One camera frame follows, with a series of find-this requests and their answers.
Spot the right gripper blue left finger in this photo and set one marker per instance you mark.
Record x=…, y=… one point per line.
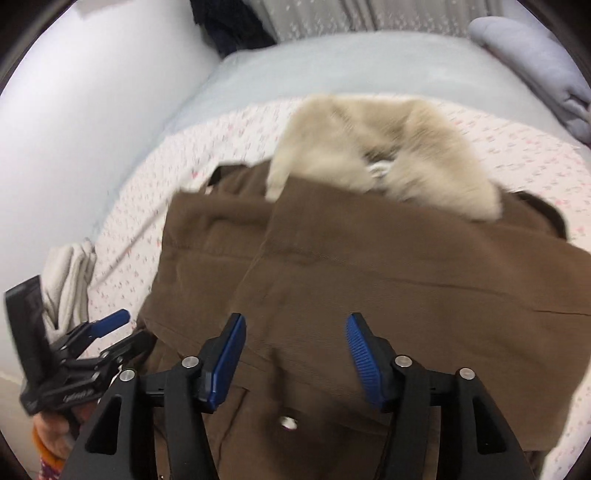
x=218, y=359

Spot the person's hand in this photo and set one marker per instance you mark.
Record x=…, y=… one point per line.
x=50, y=435

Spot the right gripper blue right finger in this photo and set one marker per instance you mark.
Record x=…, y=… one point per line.
x=372, y=357

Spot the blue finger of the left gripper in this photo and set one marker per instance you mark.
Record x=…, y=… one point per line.
x=128, y=348
x=83, y=335

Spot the brown coat with fur collar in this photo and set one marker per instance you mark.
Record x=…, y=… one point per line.
x=509, y=299

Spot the light blue bed mattress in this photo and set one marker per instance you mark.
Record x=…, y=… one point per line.
x=400, y=63

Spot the cream folded fleece garment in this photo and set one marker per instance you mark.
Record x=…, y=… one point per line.
x=65, y=278

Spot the white cherry print sheet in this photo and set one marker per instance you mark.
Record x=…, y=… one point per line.
x=516, y=156

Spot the grey dotted curtain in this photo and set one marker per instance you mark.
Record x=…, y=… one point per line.
x=292, y=20

